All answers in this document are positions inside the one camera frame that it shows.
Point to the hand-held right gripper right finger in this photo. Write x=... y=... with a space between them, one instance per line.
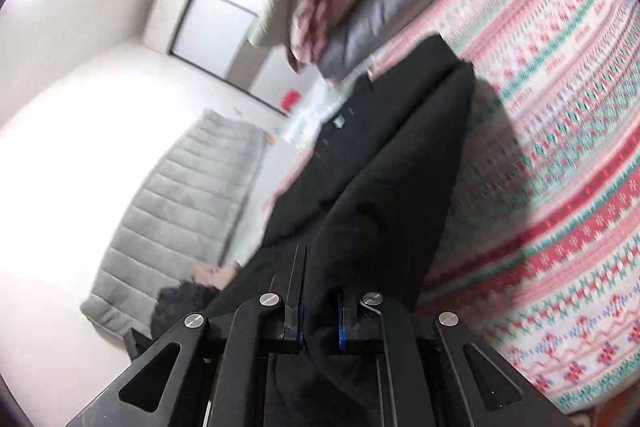
x=342 y=322

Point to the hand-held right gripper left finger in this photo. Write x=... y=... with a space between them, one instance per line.
x=299 y=307

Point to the black coat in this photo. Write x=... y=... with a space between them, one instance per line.
x=380 y=187

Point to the pink pillow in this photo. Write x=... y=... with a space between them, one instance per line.
x=215 y=276

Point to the dark fuzzy cloth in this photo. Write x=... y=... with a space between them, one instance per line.
x=177 y=307

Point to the grey quilted headboard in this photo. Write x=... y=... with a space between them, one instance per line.
x=170 y=217

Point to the small orange item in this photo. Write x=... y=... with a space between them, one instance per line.
x=271 y=138

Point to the red container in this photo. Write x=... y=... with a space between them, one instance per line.
x=291 y=101

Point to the red green patterned blanket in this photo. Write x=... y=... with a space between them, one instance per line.
x=550 y=187

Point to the orange object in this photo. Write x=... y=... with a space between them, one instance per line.
x=617 y=409

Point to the white wardrobe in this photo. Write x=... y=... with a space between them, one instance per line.
x=225 y=17

